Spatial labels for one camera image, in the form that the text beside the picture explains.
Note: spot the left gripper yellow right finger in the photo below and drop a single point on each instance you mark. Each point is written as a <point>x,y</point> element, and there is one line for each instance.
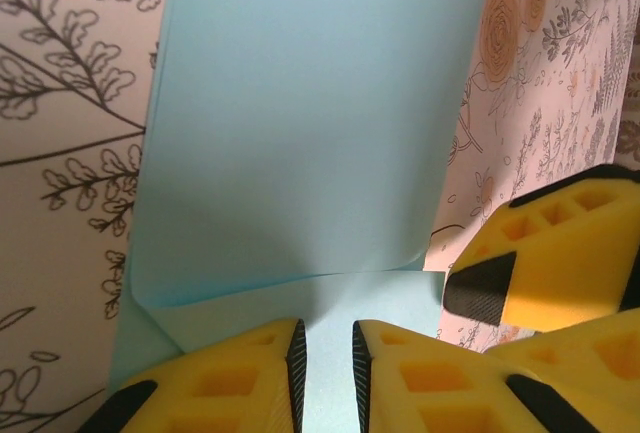
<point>430,383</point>

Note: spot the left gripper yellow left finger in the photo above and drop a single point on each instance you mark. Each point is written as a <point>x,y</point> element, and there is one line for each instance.
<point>225,383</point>

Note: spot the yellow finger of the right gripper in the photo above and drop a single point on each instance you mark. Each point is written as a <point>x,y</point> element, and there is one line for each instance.
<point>565,263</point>
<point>590,368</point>

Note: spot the light blue cloth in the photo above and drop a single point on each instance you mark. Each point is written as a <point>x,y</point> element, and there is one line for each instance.
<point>300,103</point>

